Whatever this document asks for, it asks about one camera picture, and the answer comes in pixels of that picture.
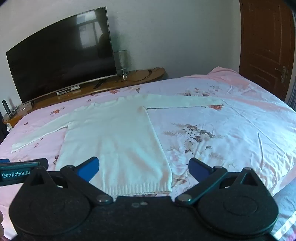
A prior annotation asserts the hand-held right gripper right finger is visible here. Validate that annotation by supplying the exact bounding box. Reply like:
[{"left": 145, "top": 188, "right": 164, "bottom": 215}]
[{"left": 174, "top": 158, "right": 269, "bottom": 207}]

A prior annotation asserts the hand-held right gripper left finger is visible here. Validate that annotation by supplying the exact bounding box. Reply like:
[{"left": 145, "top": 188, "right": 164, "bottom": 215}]
[{"left": 23, "top": 157, "right": 114, "bottom": 205}]

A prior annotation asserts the white knit sweater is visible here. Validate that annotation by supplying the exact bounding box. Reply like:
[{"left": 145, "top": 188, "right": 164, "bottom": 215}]
[{"left": 11, "top": 94, "right": 223, "bottom": 201}]

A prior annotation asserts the pink floral bed sheet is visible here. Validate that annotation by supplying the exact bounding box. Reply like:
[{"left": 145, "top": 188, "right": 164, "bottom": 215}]
[{"left": 0, "top": 67, "right": 296, "bottom": 241}]

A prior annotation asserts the black remote control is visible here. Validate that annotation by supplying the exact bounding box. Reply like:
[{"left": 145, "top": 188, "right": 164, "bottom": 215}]
[{"left": 2, "top": 100, "right": 12, "bottom": 116}]

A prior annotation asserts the silver set-top box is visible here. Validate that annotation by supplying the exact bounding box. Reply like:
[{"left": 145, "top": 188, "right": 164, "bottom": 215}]
[{"left": 56, "top": 85, "right": 80, "bottom": 96}]

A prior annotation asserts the wooden television stand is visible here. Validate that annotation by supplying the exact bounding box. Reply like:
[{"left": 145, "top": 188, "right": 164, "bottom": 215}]
[{"left": 2, "top": 67, "right": 166, "bottom": 128}]

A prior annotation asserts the glass cylinder table lamp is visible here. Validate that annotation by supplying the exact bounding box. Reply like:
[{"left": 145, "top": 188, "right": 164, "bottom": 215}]
[{"left": 113, "top": 49, "right": 129, "bottom": 80}]

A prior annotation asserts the black flat screen television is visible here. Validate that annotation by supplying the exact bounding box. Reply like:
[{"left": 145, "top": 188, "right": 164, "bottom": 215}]
[{"left": 6, "top": 6, "right": 117, "bottom": 103}]

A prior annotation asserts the brown wooden door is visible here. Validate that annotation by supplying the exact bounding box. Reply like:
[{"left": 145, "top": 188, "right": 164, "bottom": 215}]
[{"left": 239, "top": 0, "right": 295, "bottom": 101}]

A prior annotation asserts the black lamp cable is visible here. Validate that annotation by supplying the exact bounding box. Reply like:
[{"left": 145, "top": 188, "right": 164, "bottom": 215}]
[{"left": 116, "top": 67, "right": 160, "bottom": 82}]

